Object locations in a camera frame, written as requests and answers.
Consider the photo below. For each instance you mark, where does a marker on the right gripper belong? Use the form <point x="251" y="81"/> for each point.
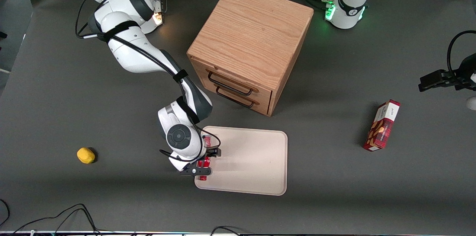
<point x="212" y="152"/>

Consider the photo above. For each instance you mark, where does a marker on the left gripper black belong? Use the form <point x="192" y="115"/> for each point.
<point x="456" y="78"/>

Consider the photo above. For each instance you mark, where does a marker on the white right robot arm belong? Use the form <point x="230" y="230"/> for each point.
<point x="130" y="53"/>

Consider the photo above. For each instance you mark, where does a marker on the beige plastic tray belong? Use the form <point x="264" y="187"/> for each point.
<point x="249" y="161"/>

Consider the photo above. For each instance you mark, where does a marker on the red tartan shortbread box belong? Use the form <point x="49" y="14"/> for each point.
<point x="381" y="131"/>

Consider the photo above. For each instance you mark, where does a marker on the wooden drawer cabinet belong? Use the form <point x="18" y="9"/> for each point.
<point x="253" y="31"/>

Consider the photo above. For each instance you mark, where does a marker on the yellow lemon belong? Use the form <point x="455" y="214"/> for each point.
<point x="86" y="155"/>

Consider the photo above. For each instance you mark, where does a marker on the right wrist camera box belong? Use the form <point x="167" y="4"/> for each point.
<point x="202" y="171"/>

